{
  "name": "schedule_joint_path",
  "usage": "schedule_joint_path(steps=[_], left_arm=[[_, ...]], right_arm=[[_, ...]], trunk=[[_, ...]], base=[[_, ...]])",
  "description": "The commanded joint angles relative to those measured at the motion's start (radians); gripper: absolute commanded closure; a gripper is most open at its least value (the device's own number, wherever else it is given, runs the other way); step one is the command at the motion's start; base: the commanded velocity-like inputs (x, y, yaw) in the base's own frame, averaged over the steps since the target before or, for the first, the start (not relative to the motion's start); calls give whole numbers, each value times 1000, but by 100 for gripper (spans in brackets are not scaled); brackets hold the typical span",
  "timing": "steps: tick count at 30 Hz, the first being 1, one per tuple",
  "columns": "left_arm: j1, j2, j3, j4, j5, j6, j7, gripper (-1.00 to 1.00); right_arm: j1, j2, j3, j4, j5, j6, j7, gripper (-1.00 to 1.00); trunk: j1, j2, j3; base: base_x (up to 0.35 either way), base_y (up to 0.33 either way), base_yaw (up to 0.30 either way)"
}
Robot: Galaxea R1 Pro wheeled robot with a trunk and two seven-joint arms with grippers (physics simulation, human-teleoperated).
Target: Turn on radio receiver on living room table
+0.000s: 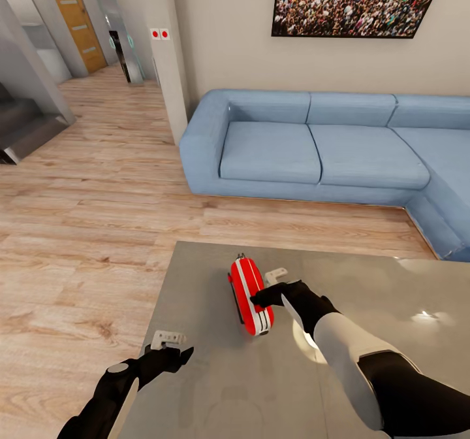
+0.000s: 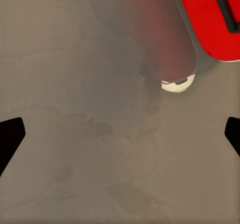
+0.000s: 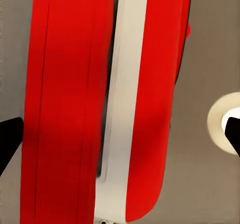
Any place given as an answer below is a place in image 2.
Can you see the coffee table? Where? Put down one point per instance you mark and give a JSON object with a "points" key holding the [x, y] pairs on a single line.
{"points": [[124, 116]]}

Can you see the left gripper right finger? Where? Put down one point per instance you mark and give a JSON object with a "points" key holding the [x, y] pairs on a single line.
{"points": [[232, 132]]}

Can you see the radio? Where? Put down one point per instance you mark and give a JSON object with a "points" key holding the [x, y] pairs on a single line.
{"points": [[216, 24]]}

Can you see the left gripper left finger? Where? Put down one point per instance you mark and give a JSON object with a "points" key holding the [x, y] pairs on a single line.
{"points": [[12, 132]]}

